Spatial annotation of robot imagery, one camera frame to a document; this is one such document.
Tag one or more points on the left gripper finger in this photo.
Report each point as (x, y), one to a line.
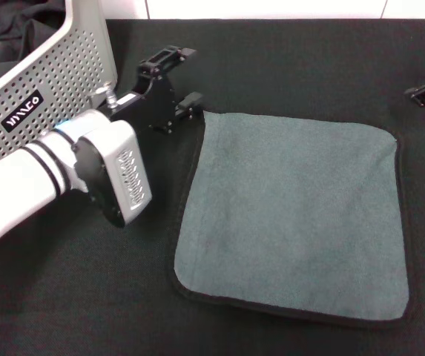
(190, 105)
(160, 61)

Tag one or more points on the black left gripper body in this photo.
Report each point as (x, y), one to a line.
(158, 104)

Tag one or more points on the grey-green towel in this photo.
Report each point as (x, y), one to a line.
(290, 207)

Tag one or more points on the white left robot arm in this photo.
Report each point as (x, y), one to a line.
(12, 193)

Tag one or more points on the grey perforated storage box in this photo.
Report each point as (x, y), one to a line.
(49, 74)

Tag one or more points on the black tablecloth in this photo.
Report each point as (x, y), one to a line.
(86, 296)

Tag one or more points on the black crumpled cloth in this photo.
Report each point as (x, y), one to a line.
(4, 29)

